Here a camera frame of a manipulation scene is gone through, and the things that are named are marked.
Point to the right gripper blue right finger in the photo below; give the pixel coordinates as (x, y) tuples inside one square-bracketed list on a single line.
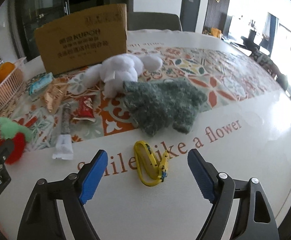
[(204, 173)]

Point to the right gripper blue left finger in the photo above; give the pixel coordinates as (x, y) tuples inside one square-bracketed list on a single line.
[(90, 176)]

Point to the red furry strawberry plush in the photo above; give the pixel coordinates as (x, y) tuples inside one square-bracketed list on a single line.
[(20, 135)]

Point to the red snack packet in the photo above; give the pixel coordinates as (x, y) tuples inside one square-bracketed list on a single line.
[(85, 109)]

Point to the green knitted plush toy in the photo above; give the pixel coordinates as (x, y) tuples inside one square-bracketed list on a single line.
[(157, 105)]

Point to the blue tissue pack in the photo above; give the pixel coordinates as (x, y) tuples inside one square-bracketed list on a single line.
[(40, 84)]

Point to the white plush bunny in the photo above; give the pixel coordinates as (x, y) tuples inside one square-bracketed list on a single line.
[(115, 70)]

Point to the white plastic fruit basket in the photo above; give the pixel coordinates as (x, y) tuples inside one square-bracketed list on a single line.
[(12, 83)]

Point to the patterned tablecloth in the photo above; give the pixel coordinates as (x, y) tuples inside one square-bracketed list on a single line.
[(199, 149)]

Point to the gold foil snack packet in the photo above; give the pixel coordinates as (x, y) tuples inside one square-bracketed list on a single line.
[(53, 95)]

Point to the orange fruit back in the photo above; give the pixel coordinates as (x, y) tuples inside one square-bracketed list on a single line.
[(5, 69)]

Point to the brown cardboard box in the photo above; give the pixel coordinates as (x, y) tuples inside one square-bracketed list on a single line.
[(83, 38)]

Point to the dark glass door cabinet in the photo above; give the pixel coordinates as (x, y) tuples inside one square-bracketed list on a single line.
[(68, 2)]

